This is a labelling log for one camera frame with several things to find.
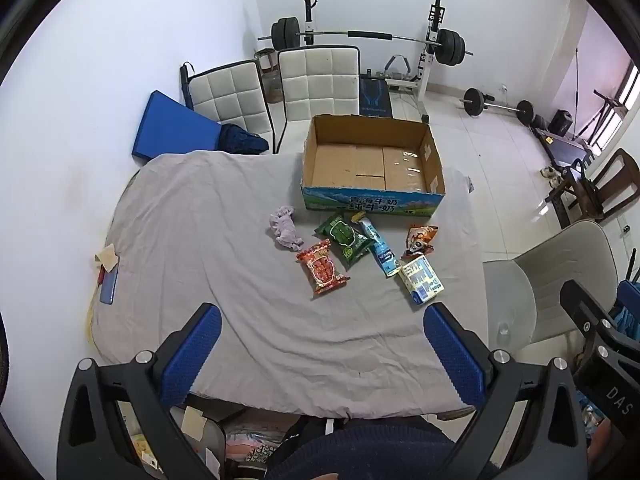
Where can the grey bed sheet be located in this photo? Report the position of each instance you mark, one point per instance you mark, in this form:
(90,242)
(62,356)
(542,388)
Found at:
(225,240)

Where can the treadmill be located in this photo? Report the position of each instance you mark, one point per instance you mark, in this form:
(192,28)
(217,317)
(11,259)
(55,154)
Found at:
(560,142)

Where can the white barbell rack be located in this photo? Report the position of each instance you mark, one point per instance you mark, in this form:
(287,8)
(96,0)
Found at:
(430,50)

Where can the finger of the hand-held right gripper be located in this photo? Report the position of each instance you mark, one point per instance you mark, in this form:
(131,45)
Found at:
(631,295)
(582,302)

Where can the grey sit-up bar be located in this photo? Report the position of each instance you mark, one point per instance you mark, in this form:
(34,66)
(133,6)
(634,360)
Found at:
(397,65)

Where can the blue folded mat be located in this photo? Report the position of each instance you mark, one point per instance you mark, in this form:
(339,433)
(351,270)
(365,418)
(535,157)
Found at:
(170,127)

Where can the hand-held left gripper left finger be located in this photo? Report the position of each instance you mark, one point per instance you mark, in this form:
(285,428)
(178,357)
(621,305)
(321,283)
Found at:
(192,355)

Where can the barbell with black plates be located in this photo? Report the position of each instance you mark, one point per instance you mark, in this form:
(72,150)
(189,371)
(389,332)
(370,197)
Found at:
(360,35)

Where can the blue smartphone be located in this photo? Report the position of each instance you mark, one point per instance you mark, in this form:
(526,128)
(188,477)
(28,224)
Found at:
(108,285)

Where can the black stick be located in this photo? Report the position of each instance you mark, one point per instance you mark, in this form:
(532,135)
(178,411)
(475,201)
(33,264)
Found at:
(186,82)

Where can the purple sock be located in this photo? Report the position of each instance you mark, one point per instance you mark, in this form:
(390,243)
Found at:
(285,227)

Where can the white padded chair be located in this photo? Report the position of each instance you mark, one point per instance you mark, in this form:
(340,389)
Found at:
(320,85)
(230,95)

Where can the black weight bench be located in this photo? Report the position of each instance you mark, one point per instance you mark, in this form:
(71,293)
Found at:
(375,95)

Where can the clear storage box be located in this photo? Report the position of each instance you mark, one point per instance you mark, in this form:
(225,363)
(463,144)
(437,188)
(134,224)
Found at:
(165,440)

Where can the orange snack packet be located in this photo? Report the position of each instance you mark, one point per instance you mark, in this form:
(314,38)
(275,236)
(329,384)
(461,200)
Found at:
(420,242)

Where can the beige plastic chair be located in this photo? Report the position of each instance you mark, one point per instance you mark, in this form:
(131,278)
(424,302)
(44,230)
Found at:
(550,280)

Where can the thin black pole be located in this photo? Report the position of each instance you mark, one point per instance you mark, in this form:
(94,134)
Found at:
(576,80)

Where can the red snack packet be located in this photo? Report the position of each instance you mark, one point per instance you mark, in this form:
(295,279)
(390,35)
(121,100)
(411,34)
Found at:
(322,267)

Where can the beige paper note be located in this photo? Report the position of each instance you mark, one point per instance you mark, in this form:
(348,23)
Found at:
(106,257)

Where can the window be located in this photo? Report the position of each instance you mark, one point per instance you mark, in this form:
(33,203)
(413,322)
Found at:
(627,90)

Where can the patterned cloth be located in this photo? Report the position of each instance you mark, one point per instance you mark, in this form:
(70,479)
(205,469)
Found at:
(252,445)

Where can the short barbell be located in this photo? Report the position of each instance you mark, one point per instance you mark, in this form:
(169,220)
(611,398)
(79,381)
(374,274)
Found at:
(497,105)

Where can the black stand by window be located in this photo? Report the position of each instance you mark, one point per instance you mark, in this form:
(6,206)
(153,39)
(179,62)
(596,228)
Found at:
(607,107)

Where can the dark blue bag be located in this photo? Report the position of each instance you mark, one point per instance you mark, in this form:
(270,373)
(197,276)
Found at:
(242,139)

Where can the blue white tube packet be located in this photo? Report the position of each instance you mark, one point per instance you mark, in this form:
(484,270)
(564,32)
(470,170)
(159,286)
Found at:
(380,250)

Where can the cardboard box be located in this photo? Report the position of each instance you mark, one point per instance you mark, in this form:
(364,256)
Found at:
(372,165)

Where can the pair of shoes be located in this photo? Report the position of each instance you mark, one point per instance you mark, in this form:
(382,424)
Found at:
(550,172)

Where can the black speaker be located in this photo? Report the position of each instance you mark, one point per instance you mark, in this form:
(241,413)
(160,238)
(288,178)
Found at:
(561,122)

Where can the blue cloth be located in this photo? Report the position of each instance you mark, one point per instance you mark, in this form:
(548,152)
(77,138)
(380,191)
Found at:
(629,322)

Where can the person's dark blue clothing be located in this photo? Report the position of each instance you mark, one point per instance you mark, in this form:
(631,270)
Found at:
(365,452)

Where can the brown wooden chair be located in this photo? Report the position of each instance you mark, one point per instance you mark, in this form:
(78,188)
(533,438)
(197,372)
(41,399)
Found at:
(600,185)

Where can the green snack packet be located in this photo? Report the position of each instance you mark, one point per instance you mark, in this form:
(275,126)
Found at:
(345,237)

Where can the water jug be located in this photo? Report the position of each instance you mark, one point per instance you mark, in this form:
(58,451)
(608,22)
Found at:
(272,87)

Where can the white blue milk carton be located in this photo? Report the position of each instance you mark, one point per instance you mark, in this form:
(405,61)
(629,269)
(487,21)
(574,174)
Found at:
(421,280)

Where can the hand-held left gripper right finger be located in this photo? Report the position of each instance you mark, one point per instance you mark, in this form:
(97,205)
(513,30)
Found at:
(452,355)

